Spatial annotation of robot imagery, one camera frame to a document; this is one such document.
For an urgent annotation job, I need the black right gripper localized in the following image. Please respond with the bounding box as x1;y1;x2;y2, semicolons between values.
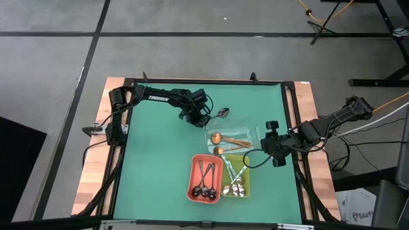
260;120;291;167

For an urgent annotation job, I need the clear plastic bin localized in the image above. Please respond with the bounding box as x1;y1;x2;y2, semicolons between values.
204;120;262;156

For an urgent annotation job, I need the orange plastic bin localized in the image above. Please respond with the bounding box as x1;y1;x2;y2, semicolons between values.
186;153;224;204

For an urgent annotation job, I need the yellow-green plastic bin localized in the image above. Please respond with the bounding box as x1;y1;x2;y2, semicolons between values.
220;154;251;198

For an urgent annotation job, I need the green table mat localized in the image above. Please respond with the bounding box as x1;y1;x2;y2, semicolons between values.
113;81;304;224

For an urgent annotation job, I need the white printed cardboard box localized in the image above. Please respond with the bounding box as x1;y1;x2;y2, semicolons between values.
335;187;378;227

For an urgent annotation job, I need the black tripod stand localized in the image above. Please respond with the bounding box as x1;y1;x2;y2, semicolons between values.
306;0;343;45

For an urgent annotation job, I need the grey chair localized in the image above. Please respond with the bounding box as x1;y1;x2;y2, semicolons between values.
370;178;409;230

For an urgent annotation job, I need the dark grey panel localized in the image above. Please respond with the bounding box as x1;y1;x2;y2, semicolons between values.
395;107;409;192

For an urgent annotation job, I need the person's shoe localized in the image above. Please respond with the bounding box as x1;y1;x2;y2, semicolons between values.
392;26;409;38

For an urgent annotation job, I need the black floor mat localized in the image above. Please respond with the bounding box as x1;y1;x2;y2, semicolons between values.
0;116;48;223

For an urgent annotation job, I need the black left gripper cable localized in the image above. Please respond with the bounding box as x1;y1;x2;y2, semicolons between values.
203;92;215;115

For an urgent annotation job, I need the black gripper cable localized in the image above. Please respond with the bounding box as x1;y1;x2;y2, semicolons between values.
203;92;215;115
242;149;273;169

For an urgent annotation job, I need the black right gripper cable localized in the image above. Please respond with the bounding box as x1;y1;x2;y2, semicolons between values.
242;149;273;169

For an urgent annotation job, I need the black metal table frame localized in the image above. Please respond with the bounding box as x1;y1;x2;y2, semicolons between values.
72;75;343;230

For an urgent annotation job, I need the silver metal bracket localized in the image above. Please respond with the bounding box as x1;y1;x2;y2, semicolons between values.
100;218;139;225
276;223;316;230

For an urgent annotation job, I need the black floor cable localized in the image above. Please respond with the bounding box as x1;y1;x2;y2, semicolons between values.
344;118;406;138
338;140;409;147

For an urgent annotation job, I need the black desk frame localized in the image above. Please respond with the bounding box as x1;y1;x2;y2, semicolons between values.
348;0;409;88

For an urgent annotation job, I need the white floor cable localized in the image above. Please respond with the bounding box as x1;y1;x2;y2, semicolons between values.
332;101;409;139

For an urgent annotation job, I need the yellow extension cord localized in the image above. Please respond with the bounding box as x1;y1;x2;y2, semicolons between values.
372;91;409;113
297;0;355;23

